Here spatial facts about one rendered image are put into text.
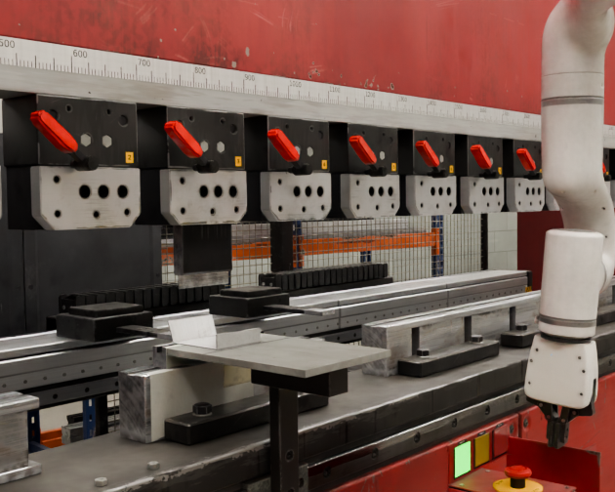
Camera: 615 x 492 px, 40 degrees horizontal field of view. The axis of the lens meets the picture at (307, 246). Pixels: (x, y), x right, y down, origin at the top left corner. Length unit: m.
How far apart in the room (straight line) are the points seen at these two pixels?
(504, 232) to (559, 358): 7.88
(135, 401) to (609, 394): 1.35
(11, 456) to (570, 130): 0.88
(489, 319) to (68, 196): 1.11
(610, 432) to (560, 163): 1.11
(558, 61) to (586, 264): 0.30
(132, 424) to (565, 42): 0.82
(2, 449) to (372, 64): 0.90
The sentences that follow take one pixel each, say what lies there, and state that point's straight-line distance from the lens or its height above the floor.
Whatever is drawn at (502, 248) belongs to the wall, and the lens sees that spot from 9.19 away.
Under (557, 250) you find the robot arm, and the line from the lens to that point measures 1.32.
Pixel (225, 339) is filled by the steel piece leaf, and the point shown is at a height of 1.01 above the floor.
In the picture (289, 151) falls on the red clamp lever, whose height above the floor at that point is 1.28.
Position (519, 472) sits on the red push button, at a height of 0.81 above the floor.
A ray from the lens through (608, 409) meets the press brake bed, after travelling 2.27.
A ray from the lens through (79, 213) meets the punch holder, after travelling 1.11.
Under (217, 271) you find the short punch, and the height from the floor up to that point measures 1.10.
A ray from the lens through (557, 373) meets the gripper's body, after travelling 1.36.
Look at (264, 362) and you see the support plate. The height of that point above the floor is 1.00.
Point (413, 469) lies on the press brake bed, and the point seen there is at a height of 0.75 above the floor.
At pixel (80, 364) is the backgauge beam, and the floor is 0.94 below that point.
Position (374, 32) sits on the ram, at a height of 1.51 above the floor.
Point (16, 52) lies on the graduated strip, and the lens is 1.09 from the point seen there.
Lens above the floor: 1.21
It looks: 3 degrees down
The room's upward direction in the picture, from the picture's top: 1 degrees counter-clockwise
